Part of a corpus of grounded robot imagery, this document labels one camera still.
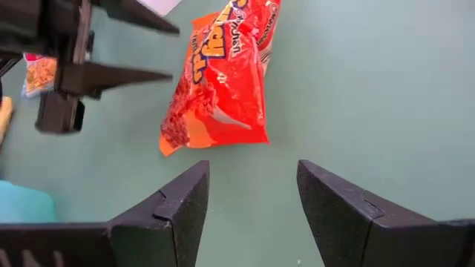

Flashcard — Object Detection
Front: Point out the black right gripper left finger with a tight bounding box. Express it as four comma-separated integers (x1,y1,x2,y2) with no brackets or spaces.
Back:
0,159,211,267

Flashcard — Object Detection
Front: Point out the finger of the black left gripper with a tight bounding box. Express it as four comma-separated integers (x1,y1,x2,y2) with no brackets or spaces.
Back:
59,60,174,101
92,0,182,37

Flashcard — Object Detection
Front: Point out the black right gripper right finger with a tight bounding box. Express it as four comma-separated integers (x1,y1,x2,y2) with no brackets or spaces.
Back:
296,159,475,267

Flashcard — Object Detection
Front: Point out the small clear snack packet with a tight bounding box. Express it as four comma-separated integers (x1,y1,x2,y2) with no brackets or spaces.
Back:
21,53,59,99

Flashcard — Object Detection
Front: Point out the orange Saucy Noods packet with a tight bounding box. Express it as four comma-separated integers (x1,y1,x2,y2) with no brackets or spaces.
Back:
158,0,283,157

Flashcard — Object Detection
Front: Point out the teal plastic bin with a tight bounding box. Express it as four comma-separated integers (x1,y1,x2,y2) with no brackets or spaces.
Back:
0,180,57,224

